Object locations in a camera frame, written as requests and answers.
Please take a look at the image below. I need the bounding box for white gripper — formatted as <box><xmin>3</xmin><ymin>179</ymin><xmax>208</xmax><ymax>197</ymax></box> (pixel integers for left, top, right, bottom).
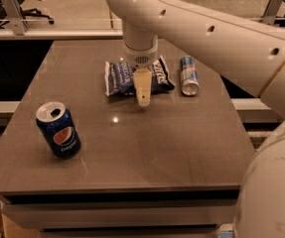
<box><xmin>123</xmin><ymin>35</ymin><xmax>158</xmax><ymax>107</ymax></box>

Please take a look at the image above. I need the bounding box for blue chip bag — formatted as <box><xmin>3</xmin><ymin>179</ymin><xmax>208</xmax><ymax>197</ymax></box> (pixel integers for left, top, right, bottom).
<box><xmin>104</xmin><ymin>57</ymin><xmax>175</xmax><ymax>96</ymax></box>

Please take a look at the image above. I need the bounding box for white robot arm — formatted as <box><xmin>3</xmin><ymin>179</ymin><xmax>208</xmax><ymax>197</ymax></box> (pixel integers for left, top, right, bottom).
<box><xmin>106</xmin><ymin>0</ymin><xmax>285</xmax><ymax>238</ymax></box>

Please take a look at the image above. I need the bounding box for red bull can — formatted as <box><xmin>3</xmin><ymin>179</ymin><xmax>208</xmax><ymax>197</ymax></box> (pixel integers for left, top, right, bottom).
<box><xmin>180</xmin><ymin>56</ymin><xmax>200</xmax><ymax>96</ymax></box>

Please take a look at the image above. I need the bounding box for blue pepsi can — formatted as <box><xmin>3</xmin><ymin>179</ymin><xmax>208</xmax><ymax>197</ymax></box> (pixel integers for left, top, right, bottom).
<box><xmin>36</xmin><ymin>101</ymin><xmax>80</xmax><ymax>159</ymax></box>

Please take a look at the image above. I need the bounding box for grey drawer cabinet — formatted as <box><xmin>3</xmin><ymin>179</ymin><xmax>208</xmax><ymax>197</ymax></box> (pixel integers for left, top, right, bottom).
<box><xmin>2</xmin><ymin>189</ymin><xmax>238</xmax><ymax>231</ymax></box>

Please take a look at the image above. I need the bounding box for blue floor object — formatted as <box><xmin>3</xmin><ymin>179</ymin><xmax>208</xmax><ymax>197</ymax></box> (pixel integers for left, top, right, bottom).
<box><xmin>217</xmin><ymin>231</ymin><xmax>233</xmax><ymax>238</ymax></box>

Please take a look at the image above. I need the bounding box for metal railing post left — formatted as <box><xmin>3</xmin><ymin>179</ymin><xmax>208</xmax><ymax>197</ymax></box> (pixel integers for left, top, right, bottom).
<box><xmin>1</xmin><ymin>0</ymin><xmax>27</xmax><ymax>36</ymax></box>

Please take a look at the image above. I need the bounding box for metal railing post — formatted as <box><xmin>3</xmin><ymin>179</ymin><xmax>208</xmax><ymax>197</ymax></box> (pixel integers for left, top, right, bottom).
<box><xmin>1</xmin><ymin>0</ymin><xmax>27</xmax><ymax>36</ymax></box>
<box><xmin>260</xmin><ymin>0</ymin><xmax>283</xmax><ymax>25</ymax></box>

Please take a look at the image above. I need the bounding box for metal railing post right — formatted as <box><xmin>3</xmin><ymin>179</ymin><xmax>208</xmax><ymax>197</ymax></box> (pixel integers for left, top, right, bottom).
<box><xmin>260</xmin><ymin>0</ymin><xmax>283</xmax><ymax>25</ymax></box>

